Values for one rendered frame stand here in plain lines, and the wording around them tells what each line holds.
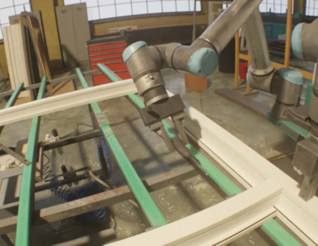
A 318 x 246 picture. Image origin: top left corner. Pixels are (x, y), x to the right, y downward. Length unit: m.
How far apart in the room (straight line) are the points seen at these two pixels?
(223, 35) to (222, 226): 0.56
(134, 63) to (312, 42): 0.50
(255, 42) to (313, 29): 0.72
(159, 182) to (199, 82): 3.30
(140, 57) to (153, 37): 7.90
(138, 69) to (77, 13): 6.83
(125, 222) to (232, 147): 1.19
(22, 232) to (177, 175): 0.49
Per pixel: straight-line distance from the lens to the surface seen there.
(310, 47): 0.57
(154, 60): 0.75
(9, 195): 1.11
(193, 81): 3.90
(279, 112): 1.40
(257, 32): 1.25
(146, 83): 0.70
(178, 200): 1.81
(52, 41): 7.57
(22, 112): 1.36
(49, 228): 1.86
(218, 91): 3.75
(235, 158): 0.69
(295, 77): 1.34
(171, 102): 0.71
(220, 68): 5.11
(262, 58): 1.33
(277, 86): 1.37
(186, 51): 0.73
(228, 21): 0.82
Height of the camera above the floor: 1.30
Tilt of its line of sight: 27 degrees down
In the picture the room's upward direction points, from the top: 5 degrees counter-clockwise
